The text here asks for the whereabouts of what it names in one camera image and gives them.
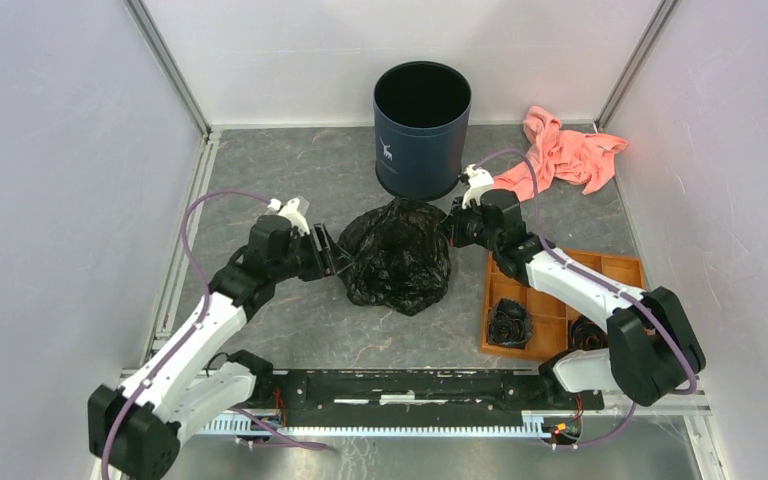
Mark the rolled black bag front right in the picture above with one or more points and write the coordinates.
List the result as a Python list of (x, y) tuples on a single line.
[(583, 334)]

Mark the orange compartment tray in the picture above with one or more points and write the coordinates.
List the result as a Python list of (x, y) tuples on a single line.
[(551, 317)]

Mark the dark blue trash bin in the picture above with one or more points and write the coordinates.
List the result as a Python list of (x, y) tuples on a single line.
[(421, 116)]

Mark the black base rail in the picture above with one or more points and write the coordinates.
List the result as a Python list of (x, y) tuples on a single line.
[(260, 405)]

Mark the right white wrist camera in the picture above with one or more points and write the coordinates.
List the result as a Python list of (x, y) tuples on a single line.
[(478, 181)]

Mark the black trash bag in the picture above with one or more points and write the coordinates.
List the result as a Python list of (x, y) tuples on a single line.
[(400, 257)]

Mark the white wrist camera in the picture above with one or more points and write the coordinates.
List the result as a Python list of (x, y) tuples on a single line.
[(293, 210), (478, 181)]

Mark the aluminium corner post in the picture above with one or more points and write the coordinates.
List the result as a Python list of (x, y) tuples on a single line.
[(163, 55), (644, 46)]

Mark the left aluminium corner post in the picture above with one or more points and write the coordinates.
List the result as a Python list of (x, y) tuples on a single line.
[(163, 55)]

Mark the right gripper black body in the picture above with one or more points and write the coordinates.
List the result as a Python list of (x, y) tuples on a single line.
[(468, 228)]

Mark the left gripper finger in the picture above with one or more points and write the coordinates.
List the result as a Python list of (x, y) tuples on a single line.
[(335, 253), (340, 265)]

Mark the right aluminium corner post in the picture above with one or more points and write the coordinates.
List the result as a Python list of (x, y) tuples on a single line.
[(644, 46)]

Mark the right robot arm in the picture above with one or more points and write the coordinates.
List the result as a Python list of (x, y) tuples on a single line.
[(652, 349)]

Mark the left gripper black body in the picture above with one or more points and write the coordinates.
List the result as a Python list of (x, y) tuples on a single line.
[(309, 260)]

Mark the rolled black bag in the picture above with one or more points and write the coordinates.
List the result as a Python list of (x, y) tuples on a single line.
[(583, 334), (509, 325)]

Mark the pink crumpled cloth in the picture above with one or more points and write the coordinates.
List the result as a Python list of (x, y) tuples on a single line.
[(586, 159)]

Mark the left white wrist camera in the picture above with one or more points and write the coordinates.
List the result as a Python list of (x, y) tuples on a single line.
[(293, 210)]

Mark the rolled black bag front left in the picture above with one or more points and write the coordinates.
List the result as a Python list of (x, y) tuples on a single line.
[(509, 325)]

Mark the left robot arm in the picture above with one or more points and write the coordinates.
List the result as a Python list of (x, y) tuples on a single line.
[(139, 427)]

